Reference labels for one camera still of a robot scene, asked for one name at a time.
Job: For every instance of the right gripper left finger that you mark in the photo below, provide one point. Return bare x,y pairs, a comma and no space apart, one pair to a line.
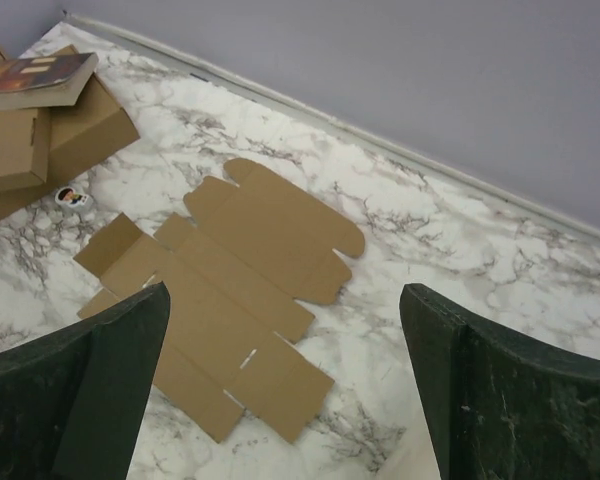
72,401

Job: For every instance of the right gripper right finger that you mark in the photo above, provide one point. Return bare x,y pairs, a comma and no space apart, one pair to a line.
499,404

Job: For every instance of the large bottom cardboard box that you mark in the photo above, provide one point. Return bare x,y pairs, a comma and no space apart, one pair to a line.
82,136

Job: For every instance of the paperback book dark cover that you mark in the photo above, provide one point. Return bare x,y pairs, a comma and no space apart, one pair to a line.
50,81

